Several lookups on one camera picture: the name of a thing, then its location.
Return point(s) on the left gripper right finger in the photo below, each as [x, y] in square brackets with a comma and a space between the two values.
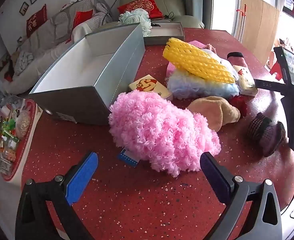
[219, 178]

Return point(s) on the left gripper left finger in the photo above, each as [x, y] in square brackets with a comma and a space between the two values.
[79, 176]

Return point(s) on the red fabric rose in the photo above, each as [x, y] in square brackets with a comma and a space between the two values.
[239, 102]

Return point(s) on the dark crochet knit hat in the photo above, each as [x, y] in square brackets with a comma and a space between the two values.
[267, 135]

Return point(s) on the blue white mask packet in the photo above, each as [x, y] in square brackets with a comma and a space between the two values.
[128, 157]

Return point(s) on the pink fluffy yarn duster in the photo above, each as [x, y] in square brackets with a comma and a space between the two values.
[171, 139]

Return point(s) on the white nonwoven bag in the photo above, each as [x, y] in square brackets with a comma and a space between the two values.
[224, 62]

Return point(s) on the beige knit sock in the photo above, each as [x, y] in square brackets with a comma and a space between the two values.
[216, 110]

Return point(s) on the yellow foam fruit net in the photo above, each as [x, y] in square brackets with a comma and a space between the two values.
[185, 56]

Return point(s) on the light blue fluffy duster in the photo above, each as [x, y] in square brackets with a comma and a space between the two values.
[184, 86]

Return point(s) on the tissue pack with red cartoon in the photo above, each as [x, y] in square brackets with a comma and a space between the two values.
[150, 84]

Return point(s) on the red plastic child chair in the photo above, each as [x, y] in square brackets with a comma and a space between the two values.
[276, 69]

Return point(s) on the pink slipper sock black cuff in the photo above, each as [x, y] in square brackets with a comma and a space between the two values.
[237, 58]

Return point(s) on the wooden cabinet panel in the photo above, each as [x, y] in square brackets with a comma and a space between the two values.
[260, 28]

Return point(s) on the pink knit sock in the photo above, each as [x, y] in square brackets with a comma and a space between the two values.
[209, 47]

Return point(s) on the red snack tray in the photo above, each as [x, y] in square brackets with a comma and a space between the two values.
[18, 119]

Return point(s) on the grey storage box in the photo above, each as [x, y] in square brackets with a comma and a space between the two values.
[81, 85]

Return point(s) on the pink sponge block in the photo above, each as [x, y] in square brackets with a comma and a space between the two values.
[171, 67]

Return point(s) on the knitted grey white blanket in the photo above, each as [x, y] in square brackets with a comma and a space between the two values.
[24, 59]

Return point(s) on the grey box lid tray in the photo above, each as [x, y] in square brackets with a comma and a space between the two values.
[161, 32]

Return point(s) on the grey covered sofa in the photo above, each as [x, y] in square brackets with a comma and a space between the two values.
[52, 39]

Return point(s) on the red embroidered cushion on armchair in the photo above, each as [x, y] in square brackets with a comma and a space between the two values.
[148, 5]

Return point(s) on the green white bath loofah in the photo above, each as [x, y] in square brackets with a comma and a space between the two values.
[137, 16]

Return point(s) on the small red pillow on sofa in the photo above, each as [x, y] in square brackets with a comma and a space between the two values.
[81, 17]

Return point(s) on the red mop handle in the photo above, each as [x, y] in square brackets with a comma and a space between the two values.
[242, 23]

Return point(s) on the small picture frame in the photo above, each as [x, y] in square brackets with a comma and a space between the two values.
[24, 8]

